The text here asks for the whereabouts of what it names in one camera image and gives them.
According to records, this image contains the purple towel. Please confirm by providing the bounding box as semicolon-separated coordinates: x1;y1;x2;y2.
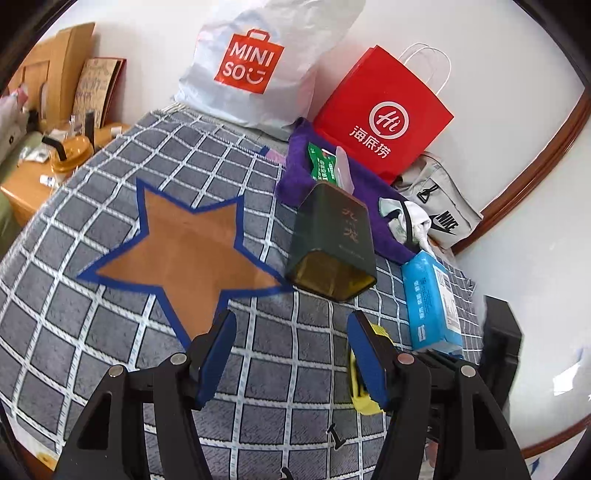
276;118;416;264

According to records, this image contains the orange star mat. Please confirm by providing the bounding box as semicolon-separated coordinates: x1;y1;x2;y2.
77;180;291;347

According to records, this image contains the grey Nike bag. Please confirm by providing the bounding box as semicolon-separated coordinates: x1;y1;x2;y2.
393;152;483;249

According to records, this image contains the black bottle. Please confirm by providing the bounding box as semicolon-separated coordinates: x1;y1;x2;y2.
84;110;96;150

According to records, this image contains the wooden nightstand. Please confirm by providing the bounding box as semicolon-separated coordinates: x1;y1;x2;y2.
1;123;130;227

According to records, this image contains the white Miniso plastic bag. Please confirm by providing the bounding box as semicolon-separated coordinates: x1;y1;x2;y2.
174;1;365;140

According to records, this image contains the white sock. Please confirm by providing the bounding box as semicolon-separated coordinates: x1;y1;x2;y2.
387;201;432;253

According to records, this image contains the mint green cloth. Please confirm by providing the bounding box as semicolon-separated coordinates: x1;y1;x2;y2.
379;197;407;222

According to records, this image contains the wooden headboard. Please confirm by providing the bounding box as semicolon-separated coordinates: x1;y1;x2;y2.
8;22;95;131

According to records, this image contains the dark green tin box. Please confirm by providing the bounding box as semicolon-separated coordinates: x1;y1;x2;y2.
286;182;377;302

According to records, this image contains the grey checkered blanket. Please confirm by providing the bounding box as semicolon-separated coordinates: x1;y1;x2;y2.
0;103;484;480

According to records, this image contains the green snack packet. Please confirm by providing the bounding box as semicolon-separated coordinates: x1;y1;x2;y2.
308;142;338;185

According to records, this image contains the red paper shopping bag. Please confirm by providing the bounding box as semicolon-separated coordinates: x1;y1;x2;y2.
312;45;453;184

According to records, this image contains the blue tissue pack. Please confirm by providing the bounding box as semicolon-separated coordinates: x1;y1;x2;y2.
402;252;463;356

